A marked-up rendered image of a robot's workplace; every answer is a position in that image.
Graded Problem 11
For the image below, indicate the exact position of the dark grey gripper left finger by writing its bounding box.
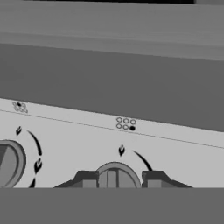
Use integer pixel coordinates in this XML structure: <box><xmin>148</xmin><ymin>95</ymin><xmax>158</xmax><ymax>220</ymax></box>
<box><xmin>53</xmin><ymin>170</ymin><xmax>100</xmax><ymax>189</ymax></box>

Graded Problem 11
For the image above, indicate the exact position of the grey stove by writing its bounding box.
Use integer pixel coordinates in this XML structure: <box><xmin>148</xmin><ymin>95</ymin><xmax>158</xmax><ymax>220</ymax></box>
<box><xmin>0</xmin><ymin>0</ymin><xmax>224</xmax><ymax>189</ymax></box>

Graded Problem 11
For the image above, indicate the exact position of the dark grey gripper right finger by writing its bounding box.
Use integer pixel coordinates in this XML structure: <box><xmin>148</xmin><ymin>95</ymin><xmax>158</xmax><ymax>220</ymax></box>
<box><xmin>141</xmin><ymin>171</ymin><xmax>193</xmax><ymax>189</ymax></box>

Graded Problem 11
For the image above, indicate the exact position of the grey stove knob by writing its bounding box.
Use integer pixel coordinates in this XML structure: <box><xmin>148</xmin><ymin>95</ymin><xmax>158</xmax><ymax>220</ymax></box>
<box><xmin>0</xmin><ymin>139</ymin><xmax>28</xmax><ymax>189</ymax></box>
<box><xmin>94</xmin><ymin>161</ymin><xmax>143</xmax><ymax>189</ymax></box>

